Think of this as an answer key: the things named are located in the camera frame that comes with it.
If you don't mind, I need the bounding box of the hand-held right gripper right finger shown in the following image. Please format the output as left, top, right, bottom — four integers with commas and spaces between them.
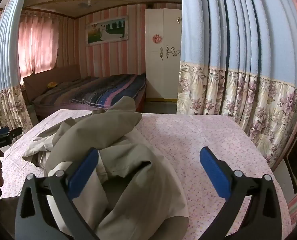
198, 147, 282, 240

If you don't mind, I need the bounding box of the white wardrobe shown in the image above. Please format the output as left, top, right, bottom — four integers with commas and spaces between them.
145, 8, 182, 99

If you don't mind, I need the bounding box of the olive jacket with white lining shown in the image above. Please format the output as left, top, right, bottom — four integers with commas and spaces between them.
22, 95, 190, 240

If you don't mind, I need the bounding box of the striped blue pink blanket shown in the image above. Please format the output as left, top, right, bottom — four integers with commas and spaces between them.
33, 74, 147, 109

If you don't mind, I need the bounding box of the wide blue floral curtain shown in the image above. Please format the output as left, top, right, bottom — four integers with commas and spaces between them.
176, 0, 297, 169

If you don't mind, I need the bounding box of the pink window curtain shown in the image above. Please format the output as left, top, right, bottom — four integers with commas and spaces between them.
18, 11, 60, 78

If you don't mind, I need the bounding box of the framed wall picture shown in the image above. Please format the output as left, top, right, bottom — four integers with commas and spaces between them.
86, 16, 128, 47

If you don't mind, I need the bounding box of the narrow blue floral curtain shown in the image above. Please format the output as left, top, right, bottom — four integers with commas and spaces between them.
0, 0, 34, 140

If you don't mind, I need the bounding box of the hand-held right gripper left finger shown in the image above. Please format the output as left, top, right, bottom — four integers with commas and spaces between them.
15, 147, 101, 240

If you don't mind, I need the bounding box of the bed with brown headboard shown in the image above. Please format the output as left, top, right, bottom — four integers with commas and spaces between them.
22, 64, 147, 123

